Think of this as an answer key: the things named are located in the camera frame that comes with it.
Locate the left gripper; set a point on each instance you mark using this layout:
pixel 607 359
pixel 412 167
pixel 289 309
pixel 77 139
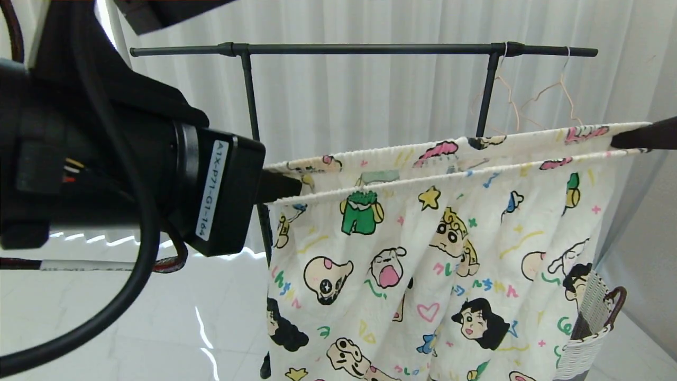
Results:
pixel 240 174

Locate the white curtain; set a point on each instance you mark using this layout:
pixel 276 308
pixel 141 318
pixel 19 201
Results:
pixel 370 95

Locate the cream printed garment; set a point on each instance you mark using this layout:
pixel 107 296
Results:
pixel 423 238

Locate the pink clothes hanger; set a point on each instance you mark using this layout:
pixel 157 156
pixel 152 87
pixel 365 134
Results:
pixel 515 114
pixel 574 108

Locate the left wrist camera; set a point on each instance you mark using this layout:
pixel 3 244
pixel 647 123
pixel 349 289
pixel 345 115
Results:
pixel 158 13

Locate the black clothes rack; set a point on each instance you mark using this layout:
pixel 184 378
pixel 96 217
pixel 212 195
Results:
pixel 370 49

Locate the white laundry basket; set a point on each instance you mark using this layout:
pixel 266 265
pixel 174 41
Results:
pixel 582 354

